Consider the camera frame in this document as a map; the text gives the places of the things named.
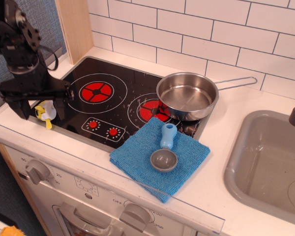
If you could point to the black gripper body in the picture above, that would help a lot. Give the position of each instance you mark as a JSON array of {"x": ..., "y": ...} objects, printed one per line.
[{"x": 37, "y": 84}]

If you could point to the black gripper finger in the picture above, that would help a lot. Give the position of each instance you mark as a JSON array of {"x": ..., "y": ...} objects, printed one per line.
[
  {"x": 59, "y": 104},
  {"x": 21, "y": 108}
]

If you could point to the yellow and white toy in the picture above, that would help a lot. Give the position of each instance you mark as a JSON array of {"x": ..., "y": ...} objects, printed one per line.
[{"x": 45, "y": 111}]

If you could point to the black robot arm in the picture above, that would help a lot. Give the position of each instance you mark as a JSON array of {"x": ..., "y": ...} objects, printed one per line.
[{"x": 20, "y": 46}]

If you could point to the orange object at corner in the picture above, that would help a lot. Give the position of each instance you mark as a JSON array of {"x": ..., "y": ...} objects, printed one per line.
[{"x": 11, "y": 231}]

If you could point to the black toy stovetop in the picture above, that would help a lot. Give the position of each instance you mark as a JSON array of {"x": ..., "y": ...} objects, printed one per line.
[{"x": 111, "y": 103}]

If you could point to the grey left oven knob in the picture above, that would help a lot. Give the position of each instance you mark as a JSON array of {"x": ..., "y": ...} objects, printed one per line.
[{"x": 37, "y": 171}]

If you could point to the grey oven knob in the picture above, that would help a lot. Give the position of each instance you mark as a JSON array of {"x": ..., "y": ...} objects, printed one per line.
[
  {"x": 135, "y": 216},
  {"x": 37, "y": 171}
]

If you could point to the white toy oven front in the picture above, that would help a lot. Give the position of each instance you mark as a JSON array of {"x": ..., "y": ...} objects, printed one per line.
[{"x": 69, "y": 205}]

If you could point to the silver metal pan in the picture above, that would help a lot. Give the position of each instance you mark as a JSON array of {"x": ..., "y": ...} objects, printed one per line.
[{"x": 187, "y": 96}]

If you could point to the grey right oven knob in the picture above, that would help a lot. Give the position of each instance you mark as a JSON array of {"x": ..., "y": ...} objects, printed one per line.
[{"x": 135, "y": 216}]

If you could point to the grey sink basin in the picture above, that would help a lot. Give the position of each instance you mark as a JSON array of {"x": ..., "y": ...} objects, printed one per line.
[{"x": 261, "y": 168}]

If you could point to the blue handled grey scoop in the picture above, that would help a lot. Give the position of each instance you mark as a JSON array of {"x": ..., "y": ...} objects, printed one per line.
[{"x": 164, "y": 160}]

